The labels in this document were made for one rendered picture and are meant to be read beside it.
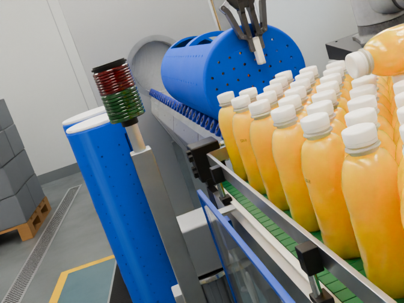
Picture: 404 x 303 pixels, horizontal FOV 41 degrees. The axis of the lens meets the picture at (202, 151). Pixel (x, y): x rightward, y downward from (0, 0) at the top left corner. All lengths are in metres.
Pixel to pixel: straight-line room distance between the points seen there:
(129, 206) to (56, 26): 4.65
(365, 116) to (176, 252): 0.45
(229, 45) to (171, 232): 0.61
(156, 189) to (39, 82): 5.81
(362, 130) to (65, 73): 6.12
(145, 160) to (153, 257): 1.35
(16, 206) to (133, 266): 2.70
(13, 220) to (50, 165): 2.04
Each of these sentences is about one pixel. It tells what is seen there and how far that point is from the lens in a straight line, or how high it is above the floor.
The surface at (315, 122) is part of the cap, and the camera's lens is 0.74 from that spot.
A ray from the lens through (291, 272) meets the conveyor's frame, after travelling 0.81.
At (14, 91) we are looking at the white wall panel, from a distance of 6.79.
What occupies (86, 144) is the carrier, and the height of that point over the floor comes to 0.97.
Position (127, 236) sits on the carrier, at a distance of 2.23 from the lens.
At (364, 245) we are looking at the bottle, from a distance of 0.67.
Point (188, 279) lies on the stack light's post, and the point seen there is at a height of 0.85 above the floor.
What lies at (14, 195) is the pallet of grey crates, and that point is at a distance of 4.86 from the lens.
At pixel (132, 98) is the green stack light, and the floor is 1.19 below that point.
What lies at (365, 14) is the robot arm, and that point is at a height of 1.13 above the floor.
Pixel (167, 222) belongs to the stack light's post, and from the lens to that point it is 0.96.
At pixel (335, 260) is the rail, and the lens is 0.63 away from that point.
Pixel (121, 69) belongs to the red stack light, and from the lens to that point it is 0.91.
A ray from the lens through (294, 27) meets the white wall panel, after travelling 6.74.
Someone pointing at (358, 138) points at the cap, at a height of 1.10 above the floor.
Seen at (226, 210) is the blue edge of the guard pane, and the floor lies 0.92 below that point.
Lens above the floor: 1.27
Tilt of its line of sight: 13 degrees down
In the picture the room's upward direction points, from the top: 19 degrees counter-clockwise
